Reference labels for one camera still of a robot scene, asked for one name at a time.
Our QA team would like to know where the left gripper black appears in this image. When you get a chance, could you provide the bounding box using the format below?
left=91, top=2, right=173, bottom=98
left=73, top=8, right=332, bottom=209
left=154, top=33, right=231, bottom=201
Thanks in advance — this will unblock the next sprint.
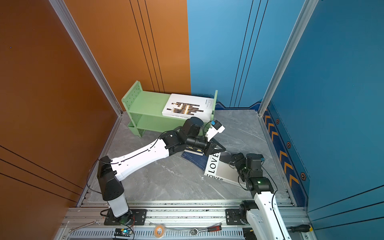
left=185, top=135, right=227, bottom=157

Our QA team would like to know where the white LOVER book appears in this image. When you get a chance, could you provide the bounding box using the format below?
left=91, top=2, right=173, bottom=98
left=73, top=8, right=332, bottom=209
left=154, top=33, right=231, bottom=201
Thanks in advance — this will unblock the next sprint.
left=204, top=153, right=246, bottom=189

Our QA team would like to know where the white book with brown pattern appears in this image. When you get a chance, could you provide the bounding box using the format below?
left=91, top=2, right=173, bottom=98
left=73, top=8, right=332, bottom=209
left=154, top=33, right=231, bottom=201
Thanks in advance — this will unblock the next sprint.
left=162, top=94, right=214, bottom=123

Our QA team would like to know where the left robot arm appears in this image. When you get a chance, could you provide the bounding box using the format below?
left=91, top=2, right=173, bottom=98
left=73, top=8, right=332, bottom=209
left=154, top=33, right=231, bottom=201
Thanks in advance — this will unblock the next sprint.
left=97, top=117, right=226, bottom=218

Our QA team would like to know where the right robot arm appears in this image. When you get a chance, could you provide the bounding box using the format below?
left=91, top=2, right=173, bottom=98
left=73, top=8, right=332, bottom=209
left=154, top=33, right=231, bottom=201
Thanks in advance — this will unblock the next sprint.
left=220, top=152, right=291, bottom=240

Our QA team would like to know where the blue book top middle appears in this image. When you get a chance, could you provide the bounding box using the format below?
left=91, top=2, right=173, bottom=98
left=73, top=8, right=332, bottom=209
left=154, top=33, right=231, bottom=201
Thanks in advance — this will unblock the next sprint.
left=184, top=147, right=204, bottom=156

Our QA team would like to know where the blue book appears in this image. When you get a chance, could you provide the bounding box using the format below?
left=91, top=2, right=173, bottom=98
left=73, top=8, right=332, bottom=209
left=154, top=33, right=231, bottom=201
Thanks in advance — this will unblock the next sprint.
left=181, top=152, right=209, bottom=172
left=184, top=147, right=204, bottom=156

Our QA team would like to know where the blue book lower right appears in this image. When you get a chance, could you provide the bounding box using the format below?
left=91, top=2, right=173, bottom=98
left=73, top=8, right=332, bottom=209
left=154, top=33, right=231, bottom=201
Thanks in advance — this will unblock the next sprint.
left=181, top=152, right=209, bottom=172

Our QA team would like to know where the small circuit board right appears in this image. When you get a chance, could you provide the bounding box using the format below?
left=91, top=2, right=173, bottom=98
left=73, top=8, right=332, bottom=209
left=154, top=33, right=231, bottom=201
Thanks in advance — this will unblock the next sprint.
left=243, top=228, right=257, bottom=240

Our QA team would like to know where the small circuit board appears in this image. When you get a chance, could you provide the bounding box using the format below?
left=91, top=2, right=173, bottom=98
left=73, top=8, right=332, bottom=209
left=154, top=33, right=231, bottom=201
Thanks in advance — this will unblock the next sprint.
left=114, top=228, right=135, bottom=240
left=243, top=228, right=257, bottom=240

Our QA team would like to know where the green two-tier shelf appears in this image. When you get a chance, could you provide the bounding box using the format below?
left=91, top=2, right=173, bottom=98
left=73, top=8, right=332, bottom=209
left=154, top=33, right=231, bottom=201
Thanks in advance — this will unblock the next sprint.
left=122, top=81, right=218, bottom=137

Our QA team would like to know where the tape roll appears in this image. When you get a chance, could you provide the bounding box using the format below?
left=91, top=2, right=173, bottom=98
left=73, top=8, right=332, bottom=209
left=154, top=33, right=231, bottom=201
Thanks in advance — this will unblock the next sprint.
left=154, top=225, right=166, bottom=239

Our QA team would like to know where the yellow black screwdriver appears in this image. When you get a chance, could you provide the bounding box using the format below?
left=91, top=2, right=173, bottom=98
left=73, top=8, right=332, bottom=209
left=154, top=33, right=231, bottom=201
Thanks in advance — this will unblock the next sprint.
left=288, top=225, right=313, bottom=233

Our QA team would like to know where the small circuit board left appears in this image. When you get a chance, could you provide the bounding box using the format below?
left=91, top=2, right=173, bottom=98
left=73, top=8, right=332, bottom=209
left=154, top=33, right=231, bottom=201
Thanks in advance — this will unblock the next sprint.
left=114, top=228, right=135, bottom=240

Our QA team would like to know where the silver wrench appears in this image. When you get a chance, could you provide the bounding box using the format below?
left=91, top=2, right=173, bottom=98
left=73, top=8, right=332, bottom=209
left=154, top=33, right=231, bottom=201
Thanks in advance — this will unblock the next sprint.
left=69, top=220, right=100, bottom=234

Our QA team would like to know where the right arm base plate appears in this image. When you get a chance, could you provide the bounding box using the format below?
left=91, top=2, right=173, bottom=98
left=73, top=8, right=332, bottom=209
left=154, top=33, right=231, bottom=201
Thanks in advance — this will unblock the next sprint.
left=225, top=209, right=249, bottom=226

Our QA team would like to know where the ratchet with red handle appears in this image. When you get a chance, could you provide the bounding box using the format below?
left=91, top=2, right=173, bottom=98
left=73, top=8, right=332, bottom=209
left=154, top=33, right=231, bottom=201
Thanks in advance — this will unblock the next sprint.
left=190, top=225, right=222, bottom=236

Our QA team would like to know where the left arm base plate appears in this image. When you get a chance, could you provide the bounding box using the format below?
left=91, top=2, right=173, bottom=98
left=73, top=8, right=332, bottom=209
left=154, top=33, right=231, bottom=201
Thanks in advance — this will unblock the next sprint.
left=100, top=209, right=147, bottom=226

